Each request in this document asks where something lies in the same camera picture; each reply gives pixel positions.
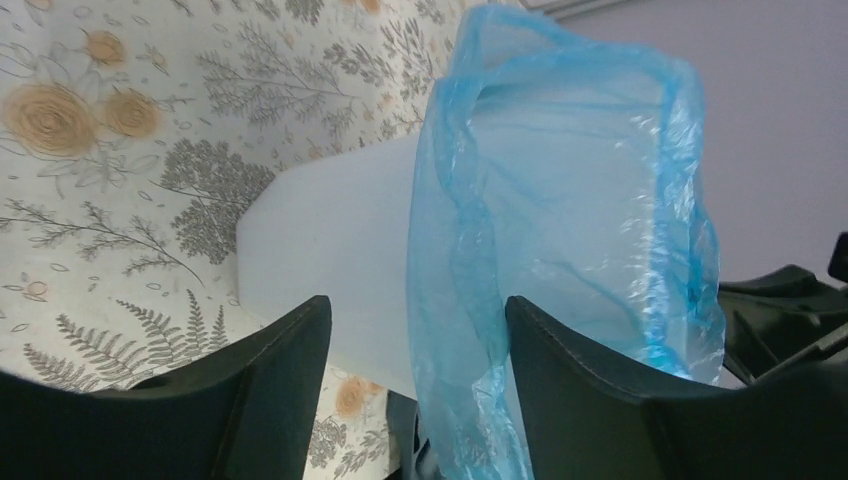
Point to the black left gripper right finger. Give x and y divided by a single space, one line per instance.
590 412

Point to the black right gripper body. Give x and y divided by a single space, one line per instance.
786 318

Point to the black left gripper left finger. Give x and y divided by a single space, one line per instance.
244 412

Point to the white paper trash bin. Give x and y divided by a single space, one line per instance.
338 227

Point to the blue plastic trash bag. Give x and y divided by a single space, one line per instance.
567 171

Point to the grey-blue crumpled cloth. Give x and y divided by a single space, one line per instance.
417 460

